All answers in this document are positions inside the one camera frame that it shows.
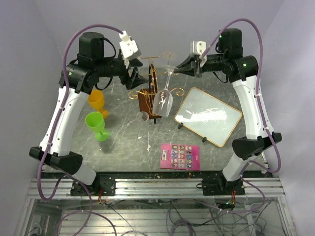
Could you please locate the gold wire wine glass rack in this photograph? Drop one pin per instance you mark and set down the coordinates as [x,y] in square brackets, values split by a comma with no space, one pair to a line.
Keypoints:
[145,96]

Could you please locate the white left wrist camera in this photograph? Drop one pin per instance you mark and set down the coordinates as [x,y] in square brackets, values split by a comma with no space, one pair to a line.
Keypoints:
[128,47]

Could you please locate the pink sticker card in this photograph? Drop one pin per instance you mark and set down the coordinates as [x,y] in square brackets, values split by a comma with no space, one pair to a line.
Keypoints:
[180,157]

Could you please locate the orange plastic goblet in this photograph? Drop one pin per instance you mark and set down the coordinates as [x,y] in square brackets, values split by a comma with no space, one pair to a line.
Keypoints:
[96,101]

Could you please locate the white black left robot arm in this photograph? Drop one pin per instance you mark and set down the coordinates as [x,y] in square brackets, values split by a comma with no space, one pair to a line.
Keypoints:
[76,84]

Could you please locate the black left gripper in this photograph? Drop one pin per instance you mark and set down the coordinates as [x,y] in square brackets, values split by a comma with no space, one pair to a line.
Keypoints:
[136,80]

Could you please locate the gold framed mirror tray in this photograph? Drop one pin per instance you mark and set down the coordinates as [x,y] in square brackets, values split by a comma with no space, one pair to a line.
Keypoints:
[208,117]

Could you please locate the clear tall champagne flute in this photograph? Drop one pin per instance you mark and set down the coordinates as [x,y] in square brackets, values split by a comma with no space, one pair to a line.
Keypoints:
[142,121]

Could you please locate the clear wine glass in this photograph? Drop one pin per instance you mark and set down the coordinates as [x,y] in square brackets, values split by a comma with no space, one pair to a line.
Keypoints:
[170,57]
[163,99]

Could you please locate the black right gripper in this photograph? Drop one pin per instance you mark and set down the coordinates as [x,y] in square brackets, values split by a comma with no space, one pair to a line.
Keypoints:
[190,67]

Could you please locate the aluminium rail base frame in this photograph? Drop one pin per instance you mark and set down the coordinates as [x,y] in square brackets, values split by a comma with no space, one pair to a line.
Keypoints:
[156,204]

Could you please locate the green plastic goblet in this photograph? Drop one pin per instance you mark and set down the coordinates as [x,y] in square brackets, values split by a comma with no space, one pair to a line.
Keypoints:
[96,123]

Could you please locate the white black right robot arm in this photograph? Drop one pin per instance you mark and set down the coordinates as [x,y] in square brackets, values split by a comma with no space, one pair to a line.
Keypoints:
[241,71]

